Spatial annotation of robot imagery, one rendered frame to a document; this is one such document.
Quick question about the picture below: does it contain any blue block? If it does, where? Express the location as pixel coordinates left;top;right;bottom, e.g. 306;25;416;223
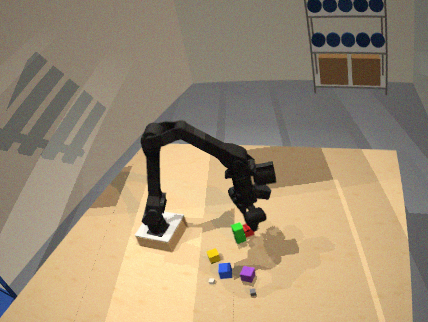
219;262;232;279

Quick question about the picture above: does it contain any purple block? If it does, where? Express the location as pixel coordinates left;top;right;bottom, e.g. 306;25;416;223
239;266;255;283

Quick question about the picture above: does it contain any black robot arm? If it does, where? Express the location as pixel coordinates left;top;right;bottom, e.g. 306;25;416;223
141;120;276;237

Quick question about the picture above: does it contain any red block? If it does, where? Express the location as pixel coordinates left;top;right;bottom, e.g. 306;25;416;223
242;224;255;238

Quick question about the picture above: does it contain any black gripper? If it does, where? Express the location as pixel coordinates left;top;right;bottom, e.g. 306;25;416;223
228;185;267;232

